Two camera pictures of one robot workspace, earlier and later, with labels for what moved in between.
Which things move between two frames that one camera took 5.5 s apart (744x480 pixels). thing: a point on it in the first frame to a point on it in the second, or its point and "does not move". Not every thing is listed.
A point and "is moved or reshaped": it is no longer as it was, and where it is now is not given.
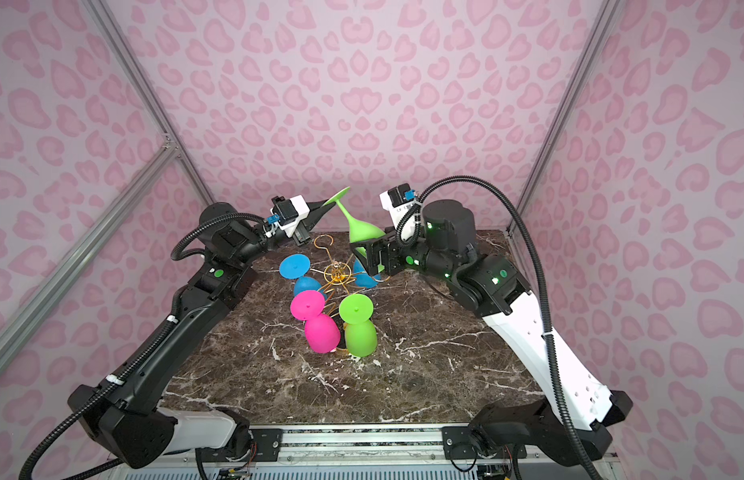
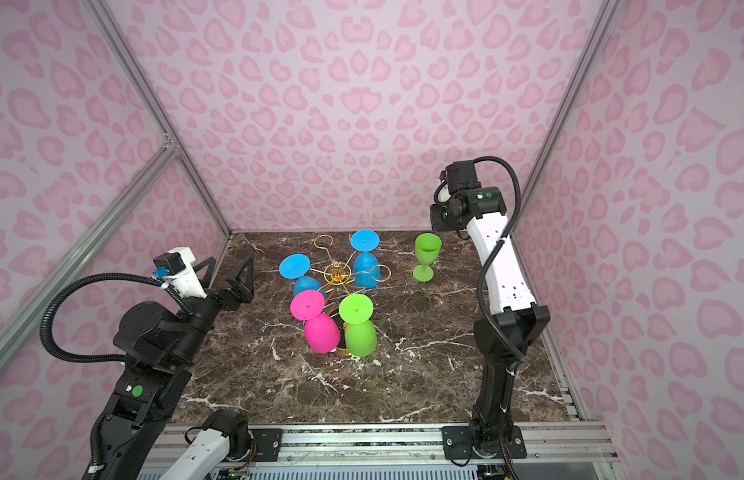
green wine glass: (358, 232) is moved or reshaped
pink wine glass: (321, 331) does not move
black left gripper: (310, 223) to (239, 293)
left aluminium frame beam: (20, 335) does not move
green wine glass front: (360, 330) does not move
